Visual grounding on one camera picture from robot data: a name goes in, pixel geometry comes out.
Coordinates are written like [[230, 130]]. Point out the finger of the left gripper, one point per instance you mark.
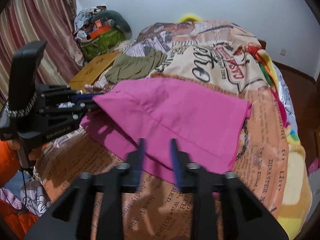
[[87, 106], [85, 95]]

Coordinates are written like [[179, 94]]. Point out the orange box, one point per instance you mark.
[[100, 28]]

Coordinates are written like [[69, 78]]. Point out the grey plush toy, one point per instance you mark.
[[115, 20]]

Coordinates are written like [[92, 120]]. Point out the striped pink curtain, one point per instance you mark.
[[24, 21]]

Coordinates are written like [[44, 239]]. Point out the green patterned bag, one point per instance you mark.
[[101, 44]]

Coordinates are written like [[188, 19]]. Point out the olive green folded pants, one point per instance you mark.
[[127, 67]]

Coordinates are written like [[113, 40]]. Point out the wooden lap desk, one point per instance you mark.
[[92, 71]]

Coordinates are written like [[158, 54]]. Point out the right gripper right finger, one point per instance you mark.
[[243, 215]]

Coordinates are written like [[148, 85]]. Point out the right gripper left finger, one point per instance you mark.
[[71, 216]]

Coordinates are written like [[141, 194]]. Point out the yellow pillow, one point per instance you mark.
[[189, 18]]

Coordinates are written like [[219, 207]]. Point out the pink pants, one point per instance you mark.
[[205, 124]]

